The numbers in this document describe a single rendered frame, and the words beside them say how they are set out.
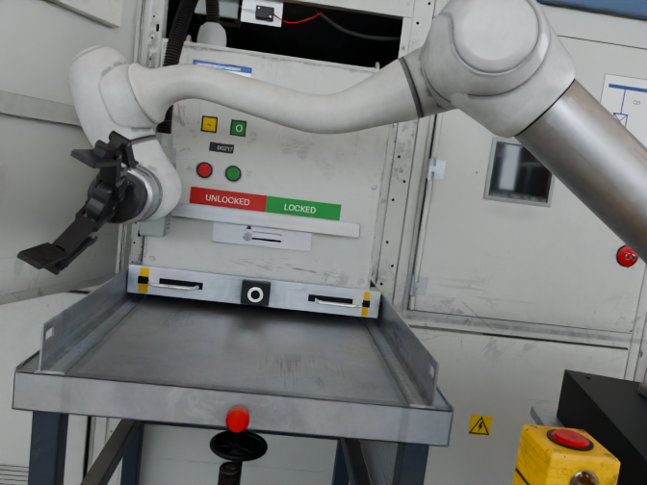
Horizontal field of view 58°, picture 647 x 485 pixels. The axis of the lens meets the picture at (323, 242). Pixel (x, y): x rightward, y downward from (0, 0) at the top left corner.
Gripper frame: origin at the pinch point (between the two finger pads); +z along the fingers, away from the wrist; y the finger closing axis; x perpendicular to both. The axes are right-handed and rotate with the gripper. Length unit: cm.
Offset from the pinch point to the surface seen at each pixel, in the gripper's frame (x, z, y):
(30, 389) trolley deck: 4.8, -8.5, -27.1
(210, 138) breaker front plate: 1, -56, 11
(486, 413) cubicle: 96, -81, -16
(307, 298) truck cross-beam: 36, -55, -8
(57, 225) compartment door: -19, -57, -22
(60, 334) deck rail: 3.1, -15.4, -21.5
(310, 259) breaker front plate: 32, -57, 0
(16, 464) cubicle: -4, -70, -87
